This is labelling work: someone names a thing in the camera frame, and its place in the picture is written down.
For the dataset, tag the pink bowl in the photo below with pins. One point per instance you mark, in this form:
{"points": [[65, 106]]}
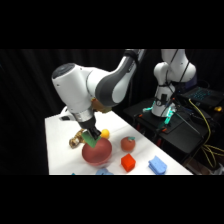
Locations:
{"points": [[97, 154]]}

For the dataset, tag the brown teddy bear toy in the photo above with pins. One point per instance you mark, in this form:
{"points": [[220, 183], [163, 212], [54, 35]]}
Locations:
{"points": [[75, 140]]}

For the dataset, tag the small yellow object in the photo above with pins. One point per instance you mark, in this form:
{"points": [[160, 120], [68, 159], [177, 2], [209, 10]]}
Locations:
{"points": [[218, 108]]}

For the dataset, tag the red cube block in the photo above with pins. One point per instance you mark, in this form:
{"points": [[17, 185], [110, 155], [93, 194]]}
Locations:
{"points": [[128, 162]]}

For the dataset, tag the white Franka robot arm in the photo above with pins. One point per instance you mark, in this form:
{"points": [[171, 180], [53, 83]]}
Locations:
{"points": [[100, 85]]}

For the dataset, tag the black robot stand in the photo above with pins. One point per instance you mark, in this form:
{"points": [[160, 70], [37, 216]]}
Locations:
{"points": [[180, 133]]}

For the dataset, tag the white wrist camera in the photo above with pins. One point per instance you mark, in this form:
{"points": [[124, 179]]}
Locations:
{"points": [[66, 114]]}

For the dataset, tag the blue ridged block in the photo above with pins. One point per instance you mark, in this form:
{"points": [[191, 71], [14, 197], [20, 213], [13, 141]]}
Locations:
{"points": [[157, 165]]}

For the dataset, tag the black laptop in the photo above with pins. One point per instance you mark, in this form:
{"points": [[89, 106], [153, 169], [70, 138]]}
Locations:
{"points": [[201, 95]]}

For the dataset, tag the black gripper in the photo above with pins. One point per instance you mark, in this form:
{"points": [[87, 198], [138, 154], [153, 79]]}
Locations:
{"points": [[87, 126]]}

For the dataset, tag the black curtain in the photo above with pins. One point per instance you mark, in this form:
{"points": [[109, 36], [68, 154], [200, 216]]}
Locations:
{"points": [[26, 100]]}

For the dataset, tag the yellow ball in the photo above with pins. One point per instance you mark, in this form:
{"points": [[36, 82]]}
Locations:
{"points": [[105, 134]]}

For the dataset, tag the orange tomato toy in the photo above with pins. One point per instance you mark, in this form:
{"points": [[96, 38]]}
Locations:
{"points": [[128, 144]]}

